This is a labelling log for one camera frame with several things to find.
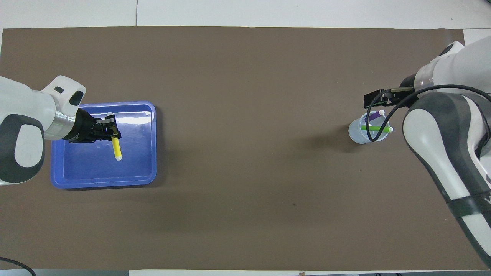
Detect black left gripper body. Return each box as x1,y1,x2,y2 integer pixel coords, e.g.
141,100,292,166
63,108,104,144

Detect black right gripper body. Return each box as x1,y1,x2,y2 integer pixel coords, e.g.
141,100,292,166
386,75,419,108

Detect purple pen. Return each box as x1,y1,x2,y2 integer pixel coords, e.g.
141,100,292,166
364,110,385,124

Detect yellow pen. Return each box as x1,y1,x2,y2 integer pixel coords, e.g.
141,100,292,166
111,136,122,161

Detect blue plastic tray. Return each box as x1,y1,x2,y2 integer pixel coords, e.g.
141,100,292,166
51,101,157,189

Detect translucent plastic cup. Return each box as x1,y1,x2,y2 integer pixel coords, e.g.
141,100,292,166
348,111,391,145

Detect brown table mat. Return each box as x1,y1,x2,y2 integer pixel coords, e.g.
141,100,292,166
0,26,488,271

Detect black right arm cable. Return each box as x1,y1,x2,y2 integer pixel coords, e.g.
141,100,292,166
366,84,491,143

